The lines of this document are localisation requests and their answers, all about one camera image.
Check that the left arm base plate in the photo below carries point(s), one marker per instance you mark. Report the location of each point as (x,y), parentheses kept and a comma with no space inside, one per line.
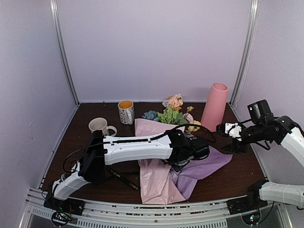
(70,206)

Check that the fuzzy green orange flower stem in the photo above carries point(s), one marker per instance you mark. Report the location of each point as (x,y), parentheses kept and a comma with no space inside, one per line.
(172,114)

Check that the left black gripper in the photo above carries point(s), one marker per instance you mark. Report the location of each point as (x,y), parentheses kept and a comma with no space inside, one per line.
(175,167)

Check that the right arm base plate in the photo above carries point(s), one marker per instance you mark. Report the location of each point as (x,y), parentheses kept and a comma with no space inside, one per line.
(244,204)

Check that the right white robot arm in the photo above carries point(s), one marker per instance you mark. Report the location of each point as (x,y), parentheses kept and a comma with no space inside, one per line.
(284,132)

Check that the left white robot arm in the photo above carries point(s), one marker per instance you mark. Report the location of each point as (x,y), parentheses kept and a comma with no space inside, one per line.
(108,150)

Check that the black printed ribbon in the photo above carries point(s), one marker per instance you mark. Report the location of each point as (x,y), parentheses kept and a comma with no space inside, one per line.
(119,176)

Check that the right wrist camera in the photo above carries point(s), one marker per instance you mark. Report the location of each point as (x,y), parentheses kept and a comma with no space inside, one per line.
(260,112)

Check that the white floral mug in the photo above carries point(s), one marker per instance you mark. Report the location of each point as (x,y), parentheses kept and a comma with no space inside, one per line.
(101,124)

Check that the aluminium front rail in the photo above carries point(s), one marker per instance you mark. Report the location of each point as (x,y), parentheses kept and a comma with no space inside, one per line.
(98,214)

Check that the purple tissue paper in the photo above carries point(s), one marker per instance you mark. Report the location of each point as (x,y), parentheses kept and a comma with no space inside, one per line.
(186,179)

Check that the pink wrapping paper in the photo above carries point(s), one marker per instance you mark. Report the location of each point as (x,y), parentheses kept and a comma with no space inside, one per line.
(156,186)

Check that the left aluminium frame post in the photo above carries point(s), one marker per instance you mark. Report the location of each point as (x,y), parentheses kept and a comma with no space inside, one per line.
(62,51)

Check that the pink cylindrical vase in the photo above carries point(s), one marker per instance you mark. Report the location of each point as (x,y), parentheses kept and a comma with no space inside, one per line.
(215,106)

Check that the mug with yellow interior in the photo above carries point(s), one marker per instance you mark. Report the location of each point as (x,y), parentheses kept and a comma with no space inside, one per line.
(126,112)

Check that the pink and yellow roses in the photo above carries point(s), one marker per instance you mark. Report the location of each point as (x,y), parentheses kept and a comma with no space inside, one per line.
(194,125)

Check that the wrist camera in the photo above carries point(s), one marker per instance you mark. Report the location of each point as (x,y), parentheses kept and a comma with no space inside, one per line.
(200,148)
(260,112)

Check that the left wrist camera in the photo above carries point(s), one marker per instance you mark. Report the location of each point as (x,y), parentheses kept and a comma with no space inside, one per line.
(200,148)

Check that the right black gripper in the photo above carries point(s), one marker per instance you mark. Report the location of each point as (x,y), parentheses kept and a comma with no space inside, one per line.
(235,147)

